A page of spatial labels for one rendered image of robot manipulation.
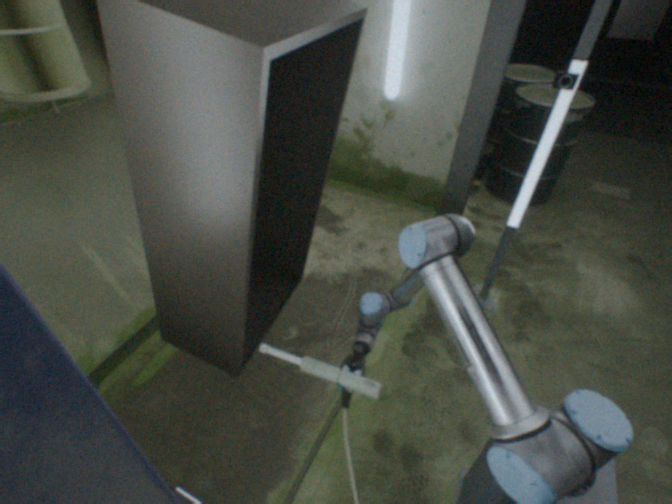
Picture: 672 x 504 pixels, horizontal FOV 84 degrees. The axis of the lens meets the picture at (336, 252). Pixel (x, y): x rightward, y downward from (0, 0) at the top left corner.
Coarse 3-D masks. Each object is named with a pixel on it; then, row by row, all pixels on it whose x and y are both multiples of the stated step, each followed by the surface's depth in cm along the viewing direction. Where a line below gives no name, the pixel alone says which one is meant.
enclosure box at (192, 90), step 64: (128, 0) 67; (192, 0) 73; (256, 0) 84; (320, 0) 98; (128, 64) 75; (192, 64) 70; (256, 64) 65; (320, 64) 121; (128, 128) 86; (192, 128) 79; (256, 128) 73; (320, 128) 134; (192, 192) 91; (256, 192) 86; (320, 192) 151; (192, 256) 107; (256, 256) 190; (192, 320) 130; (256, 320) 165
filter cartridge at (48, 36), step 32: (0, 0) 127; (32, 0) 131; (0, 32) 130; (32, 32) 135; (64, 32) 145; (0, 64) 137; (32, 64) 141; (64, 64) 147; (0, 96) 148; (32, 96) 144; (64, 96) 150
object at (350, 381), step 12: (264, 348) 145; (288, 360) 142; (300, 360) 141; (312, 360) 140; (312, 372) 139; (324, 372) 137; (336, 372) 137; (348, 372) 137; (348, 384) 135; (360, 384) 134; (372, 384) 133; (348, 396) 142; (372, 396) 134
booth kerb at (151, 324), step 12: (144, 324) 200; (156, 324) 208; (132, 336) 194; (144, 336) 202; (120, 348) 189; (132, 348) 197; (108, 360) 185; (120, 360) 192; (96, 372) 181; (108, 372) 187; (96, 384) 183
